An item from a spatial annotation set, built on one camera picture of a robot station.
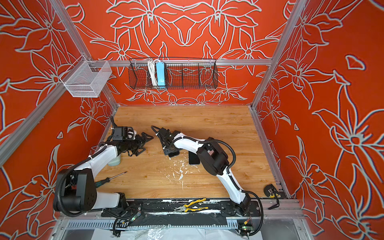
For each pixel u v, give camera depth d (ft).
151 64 2.87
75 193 1.38
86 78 3.01
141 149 2.82
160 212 2.39
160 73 2.95
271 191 2.48
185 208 2.38
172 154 2.86
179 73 3.20
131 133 2.65
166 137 2.45
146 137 2.66
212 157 1.81
